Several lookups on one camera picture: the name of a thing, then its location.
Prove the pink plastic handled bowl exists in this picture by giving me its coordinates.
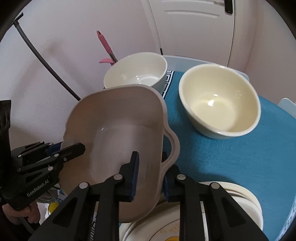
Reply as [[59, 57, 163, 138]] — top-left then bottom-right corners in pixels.
[[59, 84, 180, 223]]

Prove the cream yellow bowl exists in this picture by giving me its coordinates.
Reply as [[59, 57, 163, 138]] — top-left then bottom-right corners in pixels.
[[179, 64, 261, 140]]

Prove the white ceramic bowl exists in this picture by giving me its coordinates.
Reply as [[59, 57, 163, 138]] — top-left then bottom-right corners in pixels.
[[103, 52, 168, 93]]

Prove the large yellow cartoon plate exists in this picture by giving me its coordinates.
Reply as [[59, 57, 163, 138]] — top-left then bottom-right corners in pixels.
[[217, 181, 263, 230]]

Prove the white duck print plate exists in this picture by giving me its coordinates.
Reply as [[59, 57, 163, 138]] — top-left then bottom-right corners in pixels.
[[119, 202, 180, 240]]

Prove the person's left hand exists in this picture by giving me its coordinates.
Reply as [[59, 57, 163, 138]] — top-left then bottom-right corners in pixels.
[[2, 201, 41, 225]]

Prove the teal blue tablecloth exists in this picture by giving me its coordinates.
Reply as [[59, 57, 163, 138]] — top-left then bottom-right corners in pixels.
[[165, 72, 295, 240]]

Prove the black curved rack pole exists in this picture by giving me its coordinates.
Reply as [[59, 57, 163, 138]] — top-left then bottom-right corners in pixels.
[[11, 12, 81, 101]]

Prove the white door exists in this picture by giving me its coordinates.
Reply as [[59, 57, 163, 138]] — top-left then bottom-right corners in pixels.
[[142, 0, 235, 66]]

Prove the pink handled broom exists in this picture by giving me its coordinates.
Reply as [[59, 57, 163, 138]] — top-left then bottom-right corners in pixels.
[[96, 31, 118, 66]]

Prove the black door handle lock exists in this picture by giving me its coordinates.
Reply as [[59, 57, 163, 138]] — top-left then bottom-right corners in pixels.
[[224, 0, 233, 15]]

